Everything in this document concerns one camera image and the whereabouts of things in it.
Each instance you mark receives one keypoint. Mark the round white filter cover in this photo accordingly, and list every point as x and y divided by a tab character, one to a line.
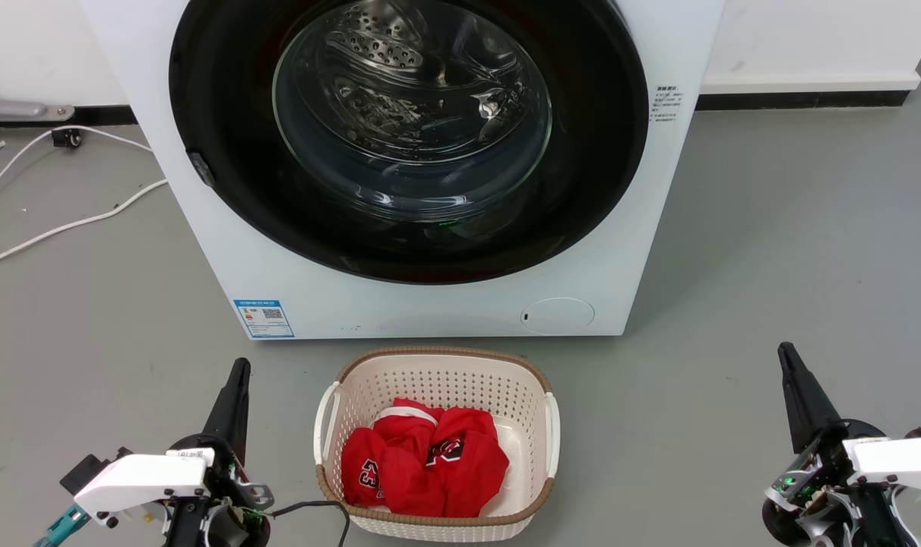
558	316

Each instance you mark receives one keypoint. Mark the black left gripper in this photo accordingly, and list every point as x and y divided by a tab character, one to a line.
229	524

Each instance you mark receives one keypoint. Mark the grey metal floor bracket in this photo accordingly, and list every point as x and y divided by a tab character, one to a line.
8	107

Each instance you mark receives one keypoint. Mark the blue energy label sticker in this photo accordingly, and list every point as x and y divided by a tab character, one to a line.
264	318

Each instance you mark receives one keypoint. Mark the white perforated laundry basket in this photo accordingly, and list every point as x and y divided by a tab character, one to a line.
445	376

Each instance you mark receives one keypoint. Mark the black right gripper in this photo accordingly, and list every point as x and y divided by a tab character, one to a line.
806	494

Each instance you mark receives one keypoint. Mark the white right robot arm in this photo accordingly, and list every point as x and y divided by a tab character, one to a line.
905	460

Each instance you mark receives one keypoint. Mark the white front-load washing machine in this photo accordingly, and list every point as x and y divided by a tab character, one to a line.
628	251

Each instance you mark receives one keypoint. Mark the red basketball jersey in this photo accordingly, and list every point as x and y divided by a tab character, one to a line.
430	463

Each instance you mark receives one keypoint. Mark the small printed text label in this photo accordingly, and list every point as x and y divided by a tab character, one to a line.
665	104

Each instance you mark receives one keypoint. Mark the teal connector piece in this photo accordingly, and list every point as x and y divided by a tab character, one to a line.
59	526

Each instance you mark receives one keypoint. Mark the steel washer drum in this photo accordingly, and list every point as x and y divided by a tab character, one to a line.
400	68

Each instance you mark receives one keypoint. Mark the black round washer door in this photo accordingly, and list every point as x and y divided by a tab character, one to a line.
217	99

